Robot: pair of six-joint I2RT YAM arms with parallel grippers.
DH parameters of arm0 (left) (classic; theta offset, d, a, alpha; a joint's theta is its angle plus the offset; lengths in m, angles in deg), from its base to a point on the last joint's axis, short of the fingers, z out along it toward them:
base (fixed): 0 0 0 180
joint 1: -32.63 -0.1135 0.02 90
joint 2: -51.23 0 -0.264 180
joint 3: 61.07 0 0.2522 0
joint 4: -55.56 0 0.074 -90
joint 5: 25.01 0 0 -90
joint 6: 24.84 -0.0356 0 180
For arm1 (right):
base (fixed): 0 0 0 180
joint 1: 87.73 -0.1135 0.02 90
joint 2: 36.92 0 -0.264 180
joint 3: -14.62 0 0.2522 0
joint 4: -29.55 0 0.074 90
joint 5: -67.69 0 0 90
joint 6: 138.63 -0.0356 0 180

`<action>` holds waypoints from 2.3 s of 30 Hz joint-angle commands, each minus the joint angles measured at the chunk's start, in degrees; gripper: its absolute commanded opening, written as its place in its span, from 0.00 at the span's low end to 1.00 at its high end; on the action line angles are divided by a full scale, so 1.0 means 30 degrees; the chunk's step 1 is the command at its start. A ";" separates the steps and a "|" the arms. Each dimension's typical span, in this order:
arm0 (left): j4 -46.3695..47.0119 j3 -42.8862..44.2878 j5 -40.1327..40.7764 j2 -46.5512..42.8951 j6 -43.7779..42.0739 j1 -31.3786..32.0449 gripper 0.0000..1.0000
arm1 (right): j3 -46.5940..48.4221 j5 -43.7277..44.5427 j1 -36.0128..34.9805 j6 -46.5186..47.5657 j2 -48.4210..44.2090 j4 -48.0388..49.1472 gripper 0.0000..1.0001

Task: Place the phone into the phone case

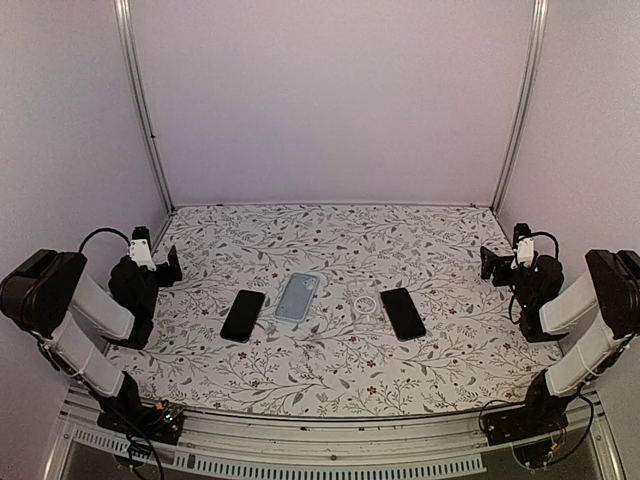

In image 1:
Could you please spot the front aluminium rail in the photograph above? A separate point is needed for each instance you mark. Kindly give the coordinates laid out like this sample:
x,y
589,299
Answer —
x,y
216,445

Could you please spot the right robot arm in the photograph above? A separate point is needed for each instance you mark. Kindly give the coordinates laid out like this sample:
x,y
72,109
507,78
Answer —
x,y
598,313

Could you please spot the black purple phone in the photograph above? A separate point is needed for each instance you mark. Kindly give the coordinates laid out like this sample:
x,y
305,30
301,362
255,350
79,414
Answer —
x,y
403,314

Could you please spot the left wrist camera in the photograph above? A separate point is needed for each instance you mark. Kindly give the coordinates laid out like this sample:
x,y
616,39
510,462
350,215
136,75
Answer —
x,y
140,249

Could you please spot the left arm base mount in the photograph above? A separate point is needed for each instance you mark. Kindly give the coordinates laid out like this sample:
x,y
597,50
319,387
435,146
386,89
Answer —
x,y
159,424

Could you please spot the floral table mat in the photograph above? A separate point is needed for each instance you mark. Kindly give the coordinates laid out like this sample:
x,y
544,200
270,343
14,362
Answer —
x,y
323,367

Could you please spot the clear magsafe phone case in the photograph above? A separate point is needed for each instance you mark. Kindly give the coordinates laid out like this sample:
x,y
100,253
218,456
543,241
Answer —
x,y
365,305

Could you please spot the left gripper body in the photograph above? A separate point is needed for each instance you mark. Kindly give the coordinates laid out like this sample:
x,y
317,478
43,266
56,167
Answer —
x,y
149,300

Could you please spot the light blue phone case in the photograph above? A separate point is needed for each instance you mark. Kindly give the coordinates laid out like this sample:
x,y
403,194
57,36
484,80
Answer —
x,y
296,298

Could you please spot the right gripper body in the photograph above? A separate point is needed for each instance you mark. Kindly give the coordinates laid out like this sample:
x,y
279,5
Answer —
x,y
526,297

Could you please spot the left aluminium frame post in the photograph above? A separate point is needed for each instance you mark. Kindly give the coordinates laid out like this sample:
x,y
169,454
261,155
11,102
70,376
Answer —
x,y
131,60

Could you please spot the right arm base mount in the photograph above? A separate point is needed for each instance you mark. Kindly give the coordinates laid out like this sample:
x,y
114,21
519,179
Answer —
x,y
519,423

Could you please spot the left black phone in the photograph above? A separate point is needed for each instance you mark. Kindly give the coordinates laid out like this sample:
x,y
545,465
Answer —
x,y
242,316

